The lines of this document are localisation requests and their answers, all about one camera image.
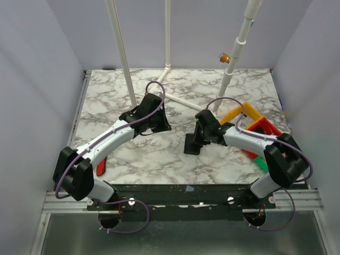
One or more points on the yellow plastic bin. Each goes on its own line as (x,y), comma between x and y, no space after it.
(250,116)

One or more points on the red plastic bin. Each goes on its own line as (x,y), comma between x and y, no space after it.
(263,126)

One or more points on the white PVC pipe frame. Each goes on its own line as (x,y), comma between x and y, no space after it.
(250,14)

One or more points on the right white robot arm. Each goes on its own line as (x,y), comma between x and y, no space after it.
(284,159)

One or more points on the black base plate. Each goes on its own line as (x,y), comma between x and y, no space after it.
(171,202)

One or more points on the green plastic bin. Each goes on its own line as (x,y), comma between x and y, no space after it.
(261,163)

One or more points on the red black handled tool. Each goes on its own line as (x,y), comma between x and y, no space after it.
(101,168)

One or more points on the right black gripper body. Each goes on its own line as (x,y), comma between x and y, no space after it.
(197,136)

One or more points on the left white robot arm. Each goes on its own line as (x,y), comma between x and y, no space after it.
(74,169)

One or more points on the black leather card holder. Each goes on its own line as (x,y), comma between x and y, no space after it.
(190,147)

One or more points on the left aluminium side rail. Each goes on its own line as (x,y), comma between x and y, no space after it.
(78,110)

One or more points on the orange knob on pipe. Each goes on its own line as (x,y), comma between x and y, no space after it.
(224,58)

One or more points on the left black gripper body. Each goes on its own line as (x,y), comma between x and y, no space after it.
(151,121)

